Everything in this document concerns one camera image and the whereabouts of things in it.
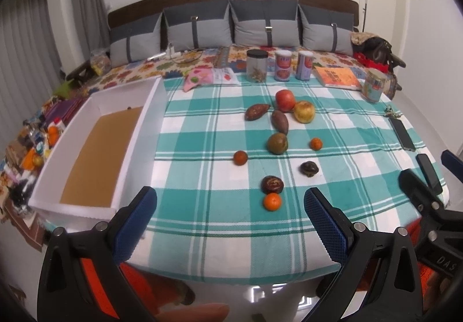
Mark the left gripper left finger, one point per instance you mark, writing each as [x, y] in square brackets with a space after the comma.
[130, 222]

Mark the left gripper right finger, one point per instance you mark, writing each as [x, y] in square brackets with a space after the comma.
[332, 226]

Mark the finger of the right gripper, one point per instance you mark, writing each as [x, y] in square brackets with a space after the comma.
[451, 162]
[426, 198]

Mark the orange tangerine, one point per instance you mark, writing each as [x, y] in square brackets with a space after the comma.
[272, 202]

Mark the dark mangosteen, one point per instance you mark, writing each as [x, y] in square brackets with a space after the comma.
[272, 184]
[309, 168]

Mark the purple sweet potato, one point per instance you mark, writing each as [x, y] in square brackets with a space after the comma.
[256, 111]
[280, 122]

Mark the yellow apple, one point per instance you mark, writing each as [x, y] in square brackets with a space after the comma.
[304, 112]

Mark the black phone near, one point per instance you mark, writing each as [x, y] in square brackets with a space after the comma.
[429, 173]

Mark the black phone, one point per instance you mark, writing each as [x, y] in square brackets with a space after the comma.
[402, 134]
[429, 173]

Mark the black phone far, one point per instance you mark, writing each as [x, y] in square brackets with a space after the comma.
[402, 134]

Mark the white box with cardboard bottom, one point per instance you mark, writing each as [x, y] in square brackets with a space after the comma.
[105, 156]

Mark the keys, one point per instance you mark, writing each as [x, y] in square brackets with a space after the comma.
[391, 113]

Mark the small orange right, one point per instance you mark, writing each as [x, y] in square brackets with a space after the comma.
[316, 144]

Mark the small orange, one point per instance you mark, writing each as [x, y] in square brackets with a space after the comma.
[240, 157]
[316, 144]

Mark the green brown round fruit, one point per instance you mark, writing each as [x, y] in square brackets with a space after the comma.
[277, 143]

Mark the small orange left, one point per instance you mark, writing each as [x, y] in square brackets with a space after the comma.
[240, 157]

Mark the teal checkered tablecloth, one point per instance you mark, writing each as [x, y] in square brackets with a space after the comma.
[210, 224]

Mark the fruit plate on side table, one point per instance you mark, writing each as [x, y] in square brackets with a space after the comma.
[39, 138]

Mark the black bag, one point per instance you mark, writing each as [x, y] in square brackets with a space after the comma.
[374, 52]

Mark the red apple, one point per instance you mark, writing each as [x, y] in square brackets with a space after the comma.
[285, 100]

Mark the orange book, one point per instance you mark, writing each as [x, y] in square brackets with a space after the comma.
[335, 77]

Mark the right red can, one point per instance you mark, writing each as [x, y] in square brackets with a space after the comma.
[304, 65]

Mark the red can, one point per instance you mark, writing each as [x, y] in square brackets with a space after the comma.
[304, 65]
[283, 65]

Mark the pink snack packet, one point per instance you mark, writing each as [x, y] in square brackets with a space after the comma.
[198, 77]

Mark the left red can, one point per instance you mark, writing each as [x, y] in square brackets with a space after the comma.
[283, 65]

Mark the white strawberry packet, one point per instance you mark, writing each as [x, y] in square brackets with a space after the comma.
[224, 76]

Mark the grey curtain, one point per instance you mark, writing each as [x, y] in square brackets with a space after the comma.
[41, 42]

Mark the leftmost grey cushion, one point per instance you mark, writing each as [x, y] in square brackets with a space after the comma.
[136, 40]

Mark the grey cushion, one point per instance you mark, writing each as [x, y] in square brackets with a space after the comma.
[326, 31]
[136, 40]
[266, 23]
[198, 25]

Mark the rightmost grey cushion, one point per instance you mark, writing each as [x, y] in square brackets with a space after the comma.
[326, 31]

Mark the glass jar black lid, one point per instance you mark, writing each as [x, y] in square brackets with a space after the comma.
[257, 65]

